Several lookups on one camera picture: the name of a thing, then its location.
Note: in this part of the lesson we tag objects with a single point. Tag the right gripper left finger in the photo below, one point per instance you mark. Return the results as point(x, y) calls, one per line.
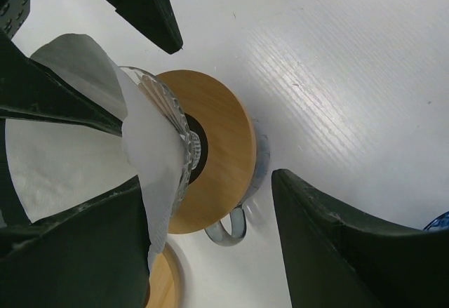
point(91, 255)

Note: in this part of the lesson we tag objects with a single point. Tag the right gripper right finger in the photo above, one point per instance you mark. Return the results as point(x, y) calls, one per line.
point(336, 255)

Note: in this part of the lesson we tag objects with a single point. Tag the white paper coffee filter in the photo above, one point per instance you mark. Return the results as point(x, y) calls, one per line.
point(57, 166)

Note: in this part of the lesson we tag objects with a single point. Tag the blue plastic dripper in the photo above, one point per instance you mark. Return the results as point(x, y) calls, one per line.
point(439, 223)

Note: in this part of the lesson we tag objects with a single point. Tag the grey glass carafe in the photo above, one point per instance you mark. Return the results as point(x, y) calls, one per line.
point(217, 232)

